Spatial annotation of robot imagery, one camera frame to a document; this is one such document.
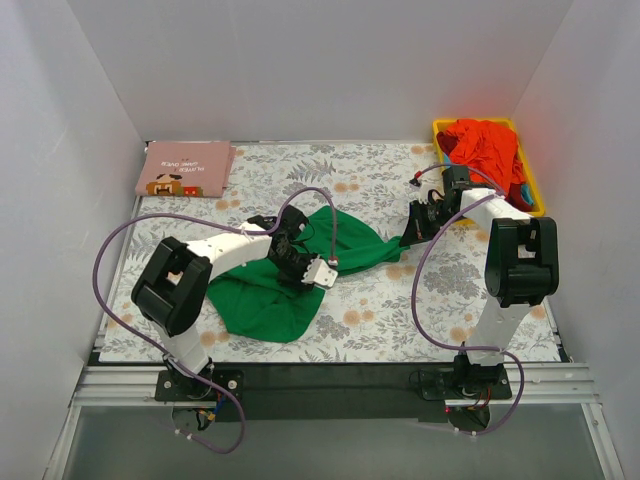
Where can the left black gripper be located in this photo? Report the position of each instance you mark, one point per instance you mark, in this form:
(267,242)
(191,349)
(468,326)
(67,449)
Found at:
(295,270)

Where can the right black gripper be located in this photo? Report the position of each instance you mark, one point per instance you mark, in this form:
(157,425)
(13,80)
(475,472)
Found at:
(425,220)

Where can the green t-shirt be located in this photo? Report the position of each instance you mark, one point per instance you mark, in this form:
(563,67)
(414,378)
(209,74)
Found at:
(253,302)

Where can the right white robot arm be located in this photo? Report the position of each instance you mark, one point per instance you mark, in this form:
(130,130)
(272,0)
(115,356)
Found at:
(521,270)

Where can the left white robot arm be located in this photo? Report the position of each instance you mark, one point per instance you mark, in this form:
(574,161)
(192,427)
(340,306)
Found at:
(172,287)

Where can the floral table mat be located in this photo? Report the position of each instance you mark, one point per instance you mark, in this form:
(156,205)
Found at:
(415,309)

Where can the red t-shirt in bin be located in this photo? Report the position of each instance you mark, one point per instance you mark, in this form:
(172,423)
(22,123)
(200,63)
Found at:
(489,147)

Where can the blue cloth in bin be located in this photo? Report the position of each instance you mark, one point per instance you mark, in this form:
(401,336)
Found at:
(526,195)

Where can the folded pink t-shirt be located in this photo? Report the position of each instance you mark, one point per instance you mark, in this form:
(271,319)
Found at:
(186,169)

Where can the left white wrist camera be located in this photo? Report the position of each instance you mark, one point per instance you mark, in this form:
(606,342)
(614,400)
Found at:
(319,273)

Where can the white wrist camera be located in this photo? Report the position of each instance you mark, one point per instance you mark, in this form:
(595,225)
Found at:
(425,188)
(319,273)

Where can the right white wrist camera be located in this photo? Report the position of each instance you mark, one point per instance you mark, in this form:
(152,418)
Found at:
(425,188)

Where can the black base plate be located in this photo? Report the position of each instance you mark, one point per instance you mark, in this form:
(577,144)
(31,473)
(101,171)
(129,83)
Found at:
(331,391)

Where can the aluminium frame rail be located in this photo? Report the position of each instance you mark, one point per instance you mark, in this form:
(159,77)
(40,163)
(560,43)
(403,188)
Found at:
(331,421)

